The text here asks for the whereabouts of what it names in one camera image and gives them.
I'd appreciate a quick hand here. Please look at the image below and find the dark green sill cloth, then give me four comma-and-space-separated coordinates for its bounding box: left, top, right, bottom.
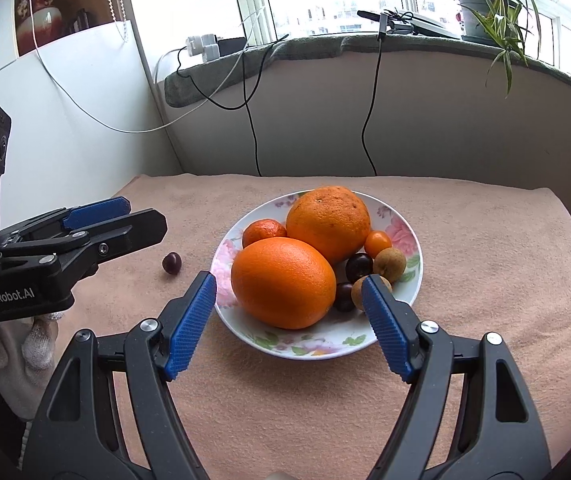
164, 32, 571, 110

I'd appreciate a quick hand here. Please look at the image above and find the large orange front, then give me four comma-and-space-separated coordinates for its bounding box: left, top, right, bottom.
231, 237, 336, 330

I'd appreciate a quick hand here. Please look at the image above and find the black cable left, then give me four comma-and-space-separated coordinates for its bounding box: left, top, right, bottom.
174, 34, 291, 177

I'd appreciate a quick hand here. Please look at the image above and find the black device on sill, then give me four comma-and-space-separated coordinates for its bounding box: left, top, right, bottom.
357, 10, 462, 40

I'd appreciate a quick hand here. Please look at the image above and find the large orange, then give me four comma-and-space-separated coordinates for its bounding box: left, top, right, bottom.
285, 185, 371, 266
231, 237, 336, 330

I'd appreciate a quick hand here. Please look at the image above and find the brown kiwi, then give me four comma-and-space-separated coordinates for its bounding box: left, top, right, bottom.
351, 276, 393, 311
373, 247, 407, 283

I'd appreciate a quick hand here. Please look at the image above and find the small orange kumquat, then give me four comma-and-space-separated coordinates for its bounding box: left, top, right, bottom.
363, 231, 393, 259

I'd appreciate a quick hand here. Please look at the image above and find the large orange rear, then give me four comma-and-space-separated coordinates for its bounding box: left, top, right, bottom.
285, 185, 371, 266

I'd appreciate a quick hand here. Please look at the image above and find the dark red cherry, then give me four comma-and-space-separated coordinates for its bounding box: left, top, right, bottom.
162, 252, 182, 275

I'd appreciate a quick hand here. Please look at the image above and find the mandarin with stem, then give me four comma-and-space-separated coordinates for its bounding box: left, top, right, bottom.
242, 219, 287, 248

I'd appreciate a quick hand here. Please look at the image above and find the black cable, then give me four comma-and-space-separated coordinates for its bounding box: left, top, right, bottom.
360, 34, 385, 177
174, 34, 291, 177

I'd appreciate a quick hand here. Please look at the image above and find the potted spider plant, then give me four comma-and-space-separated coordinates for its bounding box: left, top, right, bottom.
455, 0, 543, 93

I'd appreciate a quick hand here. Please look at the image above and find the white power strip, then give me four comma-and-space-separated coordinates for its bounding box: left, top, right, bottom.
186, 34, 221, 63

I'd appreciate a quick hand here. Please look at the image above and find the left hand white glove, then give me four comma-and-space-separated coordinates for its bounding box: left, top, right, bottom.
0, 312, 64, 422

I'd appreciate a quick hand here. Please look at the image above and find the red white vase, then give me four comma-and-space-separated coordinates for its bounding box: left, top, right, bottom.
15, 0, 63, 55

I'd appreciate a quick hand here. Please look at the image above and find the black cable right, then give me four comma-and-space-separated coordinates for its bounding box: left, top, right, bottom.
360, 34, 385, 177

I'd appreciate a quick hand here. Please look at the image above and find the floral white plate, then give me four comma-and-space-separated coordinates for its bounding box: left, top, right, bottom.
210, 191, 423, 361

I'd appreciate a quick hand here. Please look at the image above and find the white cable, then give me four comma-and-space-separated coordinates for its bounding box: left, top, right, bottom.
25, 0, 267, 136

